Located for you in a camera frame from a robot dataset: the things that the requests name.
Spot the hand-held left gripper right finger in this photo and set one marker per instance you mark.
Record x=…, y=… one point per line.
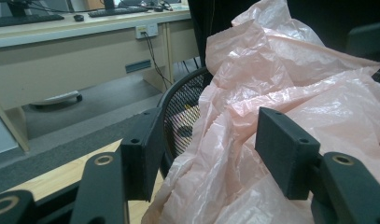
x=287, y=155

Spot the beige wooden desk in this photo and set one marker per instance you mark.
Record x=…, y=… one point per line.
x=69, y=62

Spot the grey power socket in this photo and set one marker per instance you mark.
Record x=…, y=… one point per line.
x=146, y=31

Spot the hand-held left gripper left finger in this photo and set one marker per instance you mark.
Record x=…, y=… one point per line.
x=144, y=155

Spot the black keyboard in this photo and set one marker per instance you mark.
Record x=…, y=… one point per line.
x=25, y=20
x=117, y=11

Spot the grey rectangular desk plate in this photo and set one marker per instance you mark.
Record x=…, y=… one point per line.
x=137, y=66

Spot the black computer mouse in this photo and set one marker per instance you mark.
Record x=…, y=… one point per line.
x=78, y=17

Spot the pink plastic garbage bag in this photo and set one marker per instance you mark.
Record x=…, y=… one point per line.
x=271, y=109

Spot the black monitor stand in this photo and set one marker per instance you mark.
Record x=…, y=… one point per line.
x=109, y=4
x=18, y=7

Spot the office chair base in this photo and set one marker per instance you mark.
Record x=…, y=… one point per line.
x=58, y=99

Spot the black mesh trash bin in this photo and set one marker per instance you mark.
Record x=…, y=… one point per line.
x=181, y=118

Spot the white partition panel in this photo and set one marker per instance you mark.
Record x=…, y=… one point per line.
x=2, y=133

